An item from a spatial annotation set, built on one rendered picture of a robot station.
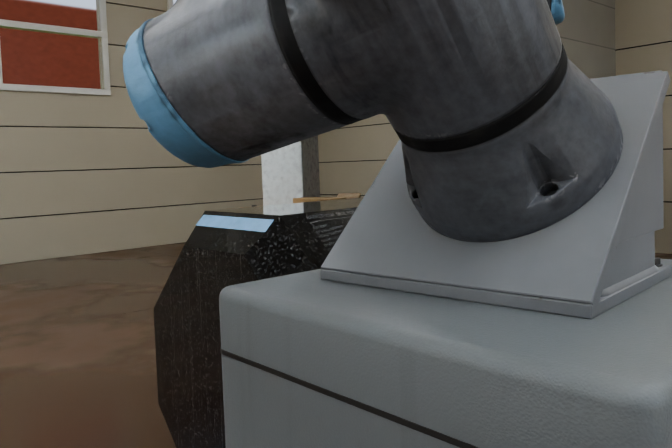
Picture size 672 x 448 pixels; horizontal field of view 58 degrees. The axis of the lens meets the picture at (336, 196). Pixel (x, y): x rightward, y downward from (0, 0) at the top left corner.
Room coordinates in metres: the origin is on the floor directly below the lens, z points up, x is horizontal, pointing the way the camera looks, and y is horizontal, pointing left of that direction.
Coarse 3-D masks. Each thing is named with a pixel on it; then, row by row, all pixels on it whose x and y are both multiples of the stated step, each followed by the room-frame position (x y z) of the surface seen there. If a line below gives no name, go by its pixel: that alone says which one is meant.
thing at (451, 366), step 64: (256, 320) 0.52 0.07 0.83; (320, 320) 0.46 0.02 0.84; (384, 320) 0.42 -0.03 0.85; (448, 320) 0.42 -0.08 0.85; (512, 320) 0.41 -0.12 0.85; (576, 320) 0.41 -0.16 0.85; (640, 320) 0.40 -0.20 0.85; (256, 384) 0.52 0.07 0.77; (320, 384) 0.46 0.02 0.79; (384, 384) 0.41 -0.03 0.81; (448, 384) 0.37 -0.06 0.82; (512, 384) 0.33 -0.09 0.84; (576, 384) 0.31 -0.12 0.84; (640, 384) 0.29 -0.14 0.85
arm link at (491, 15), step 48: (288, 0) 0.44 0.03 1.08; (336, 0) 0.42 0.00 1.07; (384, 0) 0.40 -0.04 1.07; (432, 0) 0.39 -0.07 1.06; (480, 0) 0.40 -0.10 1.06; (528, 0) 0.42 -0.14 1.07; (288, 48) 0.44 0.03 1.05; (336, 48) 0.43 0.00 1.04; (384, 48) 0.42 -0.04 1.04; (432, 48) 0.41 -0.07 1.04; (480, 48) 0.41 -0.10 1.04; (528, 48) 0.43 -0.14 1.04; (336, 96) 0.46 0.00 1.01; (384, 96) 0.46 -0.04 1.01; (432, 96) 0.44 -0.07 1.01; (480, 96) 0.43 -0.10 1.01; (528, 96) 0.44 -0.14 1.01
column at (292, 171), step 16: (304, 144) 2.55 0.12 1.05; (272, 160) 2.57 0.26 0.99; (288, 160) 2.54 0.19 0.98; (304, 160) 2.54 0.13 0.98; (272, 176) 2.57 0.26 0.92; (288, 176) 2.54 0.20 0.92; (304, 176) 2.53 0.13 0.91; (272, 192) 2.57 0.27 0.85; (288, 192) 2.54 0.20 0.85; (304, 192) 2.53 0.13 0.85
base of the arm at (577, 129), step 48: (576, 96) 0.47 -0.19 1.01; (432, 144) 0.47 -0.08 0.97; (480, 144) 0.46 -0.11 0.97; (528, 144) 0.46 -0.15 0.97; (576, 144) 0.46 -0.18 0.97; (432, 192) 0.51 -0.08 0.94; (480, 192) 0.47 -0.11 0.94; (528, 192) 0.47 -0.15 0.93; (576, 192) 0.47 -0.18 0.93; (480, 240) 0.50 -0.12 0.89
